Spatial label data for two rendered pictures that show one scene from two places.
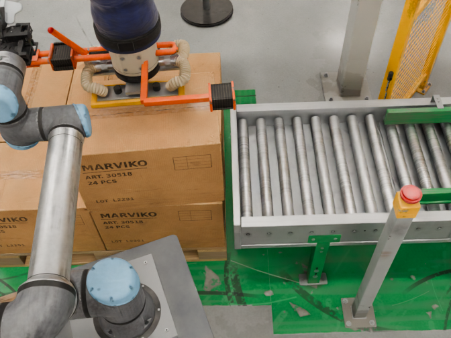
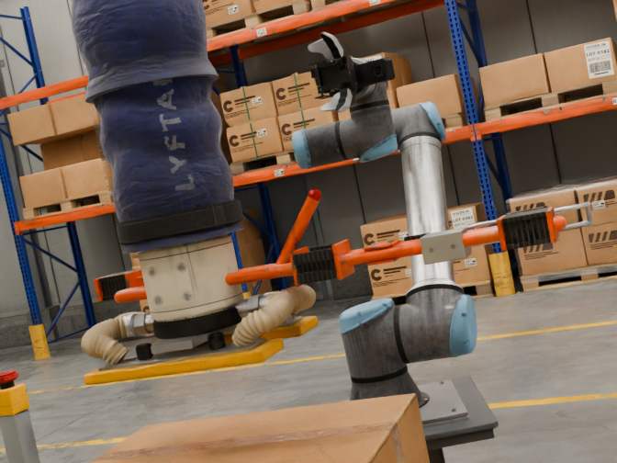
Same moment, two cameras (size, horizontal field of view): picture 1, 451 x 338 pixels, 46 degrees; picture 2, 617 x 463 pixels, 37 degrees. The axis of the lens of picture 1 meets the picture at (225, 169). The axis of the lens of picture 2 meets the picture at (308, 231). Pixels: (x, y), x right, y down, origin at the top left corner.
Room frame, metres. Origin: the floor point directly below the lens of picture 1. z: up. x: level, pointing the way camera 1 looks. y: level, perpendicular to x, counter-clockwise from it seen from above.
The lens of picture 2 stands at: (2.95, 1.10, 1.38)
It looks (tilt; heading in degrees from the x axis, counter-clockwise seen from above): 3 degrees down; 201
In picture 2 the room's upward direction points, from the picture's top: 11 degrees counter-clockwise
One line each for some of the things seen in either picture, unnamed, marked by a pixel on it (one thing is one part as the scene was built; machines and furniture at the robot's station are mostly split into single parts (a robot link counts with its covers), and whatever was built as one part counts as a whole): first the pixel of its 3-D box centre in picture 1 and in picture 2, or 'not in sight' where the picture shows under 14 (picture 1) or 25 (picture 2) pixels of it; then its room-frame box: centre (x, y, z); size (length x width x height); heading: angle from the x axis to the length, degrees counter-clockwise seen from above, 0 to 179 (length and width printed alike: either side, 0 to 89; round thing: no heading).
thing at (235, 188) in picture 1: (235, 162); not in sight; (1.46, -0.04, 0.58); 0.70 x 0.03 x 0.06; 178
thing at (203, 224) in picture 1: (109, 148); not in sight; (1.78, 0.60, 0.34); 1.20 x 1.00 x 0.40; 88
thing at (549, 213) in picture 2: not in sight; (528, 229); (1.47, 0.90, 1.24); 0.08 x 0.07 x 0.05; 91
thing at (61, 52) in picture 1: (63, 55); (322, 262); (1.48, 0.55, 1.24); 0.10 x 0.08 x 0.06; 1
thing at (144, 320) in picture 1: (124, 307); (382, 387); (0.70, 0.36, 0.82); 0.19 x 0.19 x 0.10
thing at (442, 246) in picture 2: not in sight; (445, 245); (1.47, 0.77, 1.24); 0.07 x 0.07 x 0.04; 1
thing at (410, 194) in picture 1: (410, 195); (5, 380); (0.95, -0.61, 1.02); 0.07 x 0.07 x 0.04
